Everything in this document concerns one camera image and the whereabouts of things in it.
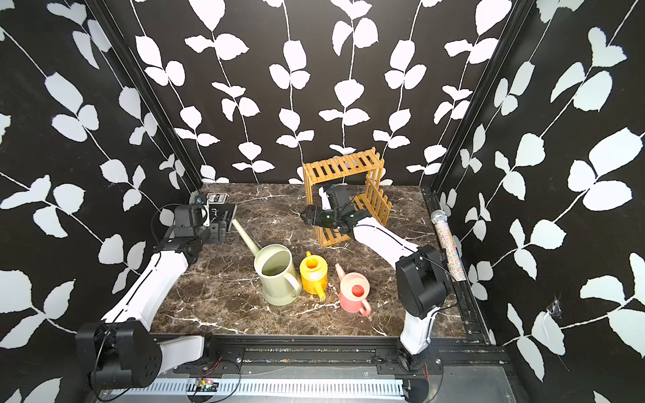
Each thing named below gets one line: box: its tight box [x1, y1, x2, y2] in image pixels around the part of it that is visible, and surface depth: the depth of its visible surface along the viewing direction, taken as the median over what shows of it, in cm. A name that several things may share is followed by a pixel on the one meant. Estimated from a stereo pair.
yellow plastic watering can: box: [299, 251, 329, 300], surface depth 83 cm
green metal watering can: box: [231, 218, 302, 307], surface depth 78 cm
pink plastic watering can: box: [335, 263, 372, 317], surface depth 80 cm
